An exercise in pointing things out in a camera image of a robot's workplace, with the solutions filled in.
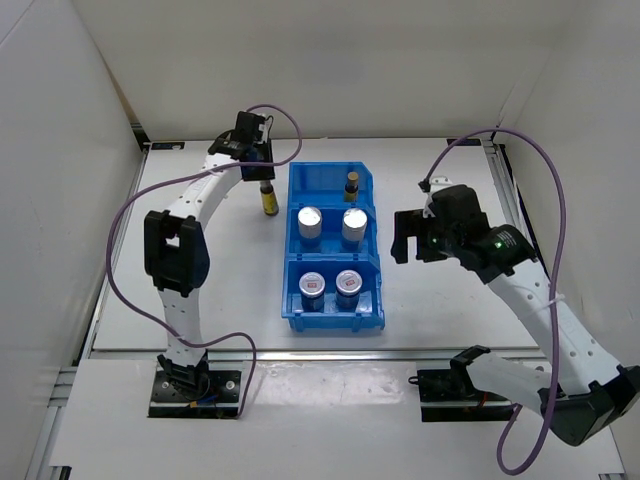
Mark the blue plastic bin middle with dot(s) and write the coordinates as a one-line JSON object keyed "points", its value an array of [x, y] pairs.
{"points": [[330, 241]]}

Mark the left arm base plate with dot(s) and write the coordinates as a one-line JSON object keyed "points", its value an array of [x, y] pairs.
{"points": [[218, 398]]}

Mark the brown bottle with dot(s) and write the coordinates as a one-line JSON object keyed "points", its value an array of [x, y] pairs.
{"points": [[351, 188], [269, 199]]}

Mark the aluminium frame rail front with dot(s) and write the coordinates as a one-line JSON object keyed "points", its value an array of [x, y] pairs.
{"points": [[271, 355]]}

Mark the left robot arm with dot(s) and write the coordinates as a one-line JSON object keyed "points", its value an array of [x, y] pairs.
{"points": [[175, 251]]}

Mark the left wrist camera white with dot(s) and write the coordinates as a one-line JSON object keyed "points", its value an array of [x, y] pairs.
{"points": [[266, 127]]}

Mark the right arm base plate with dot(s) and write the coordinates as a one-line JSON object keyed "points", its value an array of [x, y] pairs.
{"points": [[443, 402]]}

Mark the grey-lid spice jar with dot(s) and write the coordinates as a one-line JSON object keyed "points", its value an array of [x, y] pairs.
{"points": [[312, 289], [348, 288]]}

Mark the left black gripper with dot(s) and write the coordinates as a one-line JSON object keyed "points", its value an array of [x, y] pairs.
{"points": [[267, 172]]}

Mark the blue plastic bin front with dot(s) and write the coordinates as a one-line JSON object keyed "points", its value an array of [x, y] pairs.
{"points": [[369, 311]]}

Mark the black label right corner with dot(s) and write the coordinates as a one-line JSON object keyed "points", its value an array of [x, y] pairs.
{"points": [[464, 142]]}

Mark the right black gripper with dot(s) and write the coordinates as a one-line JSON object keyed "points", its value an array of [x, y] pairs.
{"points": [[406, 224]]}

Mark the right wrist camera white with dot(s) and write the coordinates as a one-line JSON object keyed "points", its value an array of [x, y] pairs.
{"points": [[430, 187]]}

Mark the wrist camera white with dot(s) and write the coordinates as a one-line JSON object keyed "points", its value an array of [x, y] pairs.
{"points": [[266, 127], [430, 187]]}

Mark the black label left corner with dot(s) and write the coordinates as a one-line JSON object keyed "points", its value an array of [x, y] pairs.
{"points": [[167, 146]]}

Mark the blue plastic bin rear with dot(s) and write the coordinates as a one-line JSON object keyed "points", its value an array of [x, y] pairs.
{"points": [[323, 183]]}

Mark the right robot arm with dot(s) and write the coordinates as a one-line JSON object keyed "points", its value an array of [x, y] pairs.
{"points": [[586, 388]]}

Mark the white blue can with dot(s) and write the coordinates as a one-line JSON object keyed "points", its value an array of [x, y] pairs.
{"points": [[310, 227], [354, 225]]}

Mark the blue plastic bin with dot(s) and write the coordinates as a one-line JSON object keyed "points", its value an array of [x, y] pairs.
{"points": [[323, 183], [330, 241], [369, 311]]}

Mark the black label corner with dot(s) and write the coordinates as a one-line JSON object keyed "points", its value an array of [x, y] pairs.
{"points": [[167, 146], [464, 142]]}

